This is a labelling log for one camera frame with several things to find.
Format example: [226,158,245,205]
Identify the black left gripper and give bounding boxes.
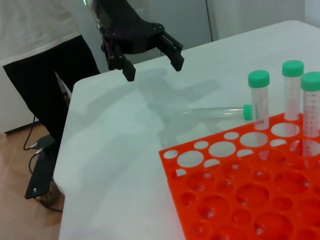
[96,0,185,83]

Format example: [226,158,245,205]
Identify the clear test tube green cap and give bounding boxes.
[300,71,320,157]
[281,59,305,121]
[247,69,271,131]
[181,104,254,121]

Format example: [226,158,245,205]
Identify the orange plastic test tube rack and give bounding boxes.
[158,112,320,240]

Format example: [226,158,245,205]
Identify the person white shirt black trousers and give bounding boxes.
[0,0,102,151]

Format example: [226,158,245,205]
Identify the black connector box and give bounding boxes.
[31,134,56,154]

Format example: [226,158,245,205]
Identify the black caster wheel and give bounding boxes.
[37,184,63,208]

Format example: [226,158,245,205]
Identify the black floor cable silver plug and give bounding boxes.
[23,113,41,151]
[28,148,47,176]

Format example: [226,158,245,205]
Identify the black metal base plate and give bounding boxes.
[24,147,60,201]

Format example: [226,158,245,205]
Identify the thin black floor cable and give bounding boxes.
[39,201,64,214]

